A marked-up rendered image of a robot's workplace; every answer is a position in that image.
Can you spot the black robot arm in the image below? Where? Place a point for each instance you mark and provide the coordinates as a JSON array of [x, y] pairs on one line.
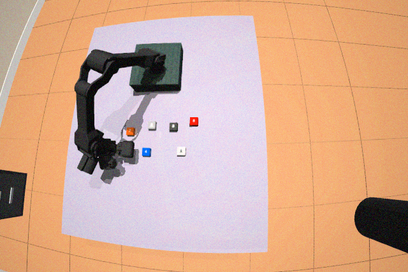
[[89, 140]]

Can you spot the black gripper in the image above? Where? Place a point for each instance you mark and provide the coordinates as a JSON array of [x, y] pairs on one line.
[[123, 149]]

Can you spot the orange block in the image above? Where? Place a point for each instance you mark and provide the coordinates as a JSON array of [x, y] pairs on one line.
[[130, 131]]

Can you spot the blue block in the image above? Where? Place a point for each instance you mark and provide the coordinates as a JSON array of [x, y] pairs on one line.
[[146, 152]]

